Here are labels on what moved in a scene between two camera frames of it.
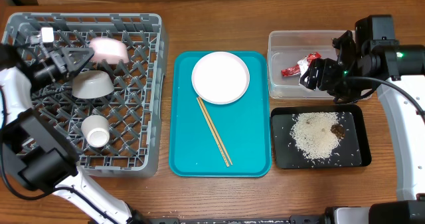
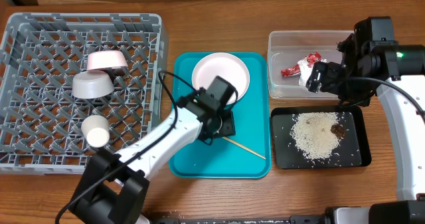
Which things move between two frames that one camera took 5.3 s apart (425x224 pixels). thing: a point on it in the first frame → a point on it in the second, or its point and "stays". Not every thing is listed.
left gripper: x=66 y=59 → x=229 y=126
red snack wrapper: x=295 y=70 stays
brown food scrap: x=339 y=130 stays
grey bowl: x=91 y=84 stays
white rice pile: x=313 y=135 stays
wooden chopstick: x=204 y=113 → x=244 y=147
